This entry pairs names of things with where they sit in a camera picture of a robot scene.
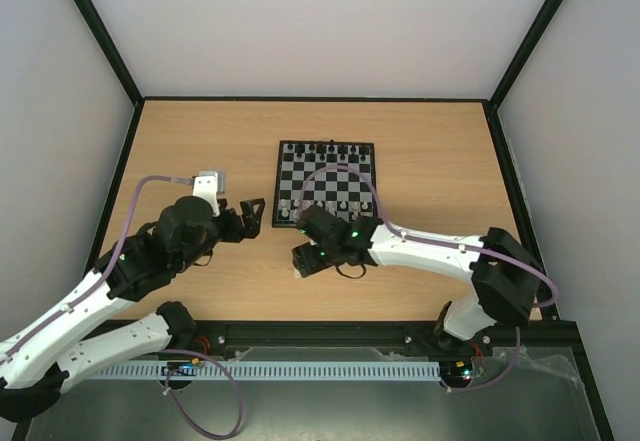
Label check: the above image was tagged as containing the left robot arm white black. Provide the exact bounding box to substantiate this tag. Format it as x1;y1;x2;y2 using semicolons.
1;196;265;423

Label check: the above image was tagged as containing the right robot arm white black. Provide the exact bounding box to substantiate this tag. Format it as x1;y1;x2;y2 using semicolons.
292;205;540;353

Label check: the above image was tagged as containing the black and white chessboard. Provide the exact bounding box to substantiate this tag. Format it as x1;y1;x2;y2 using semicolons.
272;140;378;228

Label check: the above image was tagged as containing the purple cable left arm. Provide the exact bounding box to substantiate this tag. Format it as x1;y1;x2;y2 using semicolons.
0;174;247;436

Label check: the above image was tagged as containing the light blue slotted cable duct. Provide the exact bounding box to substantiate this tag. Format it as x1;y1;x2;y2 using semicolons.
90;360;441;382

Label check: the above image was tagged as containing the black cage frame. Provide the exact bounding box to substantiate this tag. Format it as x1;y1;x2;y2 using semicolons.
9;0;616;441

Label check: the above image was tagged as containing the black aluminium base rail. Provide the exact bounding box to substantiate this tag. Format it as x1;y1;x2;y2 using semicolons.
196;320;582;351

